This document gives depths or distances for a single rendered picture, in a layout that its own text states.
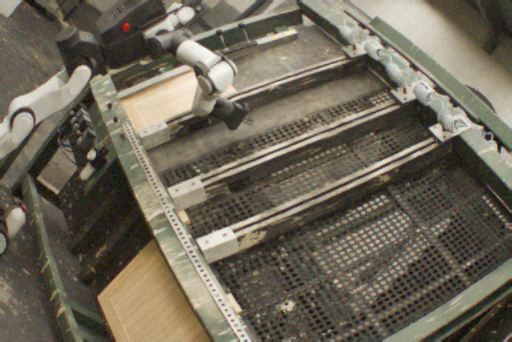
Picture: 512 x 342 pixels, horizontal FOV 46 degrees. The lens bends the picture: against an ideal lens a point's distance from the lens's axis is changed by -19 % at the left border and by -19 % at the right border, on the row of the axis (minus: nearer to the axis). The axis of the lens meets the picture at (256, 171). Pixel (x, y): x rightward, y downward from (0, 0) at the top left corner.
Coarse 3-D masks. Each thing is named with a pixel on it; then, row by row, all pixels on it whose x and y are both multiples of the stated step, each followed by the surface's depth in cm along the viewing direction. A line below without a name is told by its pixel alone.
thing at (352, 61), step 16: (352, 32) 306; (352, 48) 315; (320, 64) 314; (336, 64) 312; (352, 64) 315; (272, 80) 308; (288, 80) 307; (304, 80) 309; (320, 80) 313; (224, 96) 304; (240, 96) 302; (256, 96) 304; (272, 96) 307; (144, 128) 295; (160, 128) 293; (176, 128) 296; (192, 128) 299; (144, 144) 293; (160, 144) 297
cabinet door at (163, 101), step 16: (176, 80) 330; (192, 80) 328; (144, 96) 325; (160, 96) 322; (176, 96) 320; (192, 96) 318; (128, 112) 317; (144, 112) 315; (160, 112) 312; (176, 112) 310
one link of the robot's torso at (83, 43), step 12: (60, 36) 262; (72, 36) 260; (84, 36) 268; (60, 48) 262; (72, 48) 262; (84, 48) 265; (96, 48) 268; (72, 60) 267; (96, 60) 271; (96, 72) 280
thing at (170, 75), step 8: (296, 32) 346; (256, 40) 344; (264, 40) 343; (272, 40) 343; (280, 40) 345; (288, 40) 347; (248, 48) 340; (256, 48) 342; (264, 48) 344; (232, 56) 339; (240, 56) 341; (168, 72) 333; (176, 72) 332; (184, 72) 333; (152, 80) 330; (160, 80) 329; (168, 80) 331; (128, 88) 329; (136, 88) 328; (144, 88) 328; (120, 96) 325; (128, 96) 326
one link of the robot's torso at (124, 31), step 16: (128, 0) 270; (144, 0) 264; (160, 0) 265; (112, 16) 269; (128, 16) 262; (144, 16) 266; (160, 16) 266; (112, 32) 264; (128, 32) 267; (144, 32) 267; (160, 32) 268; (112, 48) 268; (128, 48) 270; (144, 48) 273; (112, 64) 274; (128, 64) 277
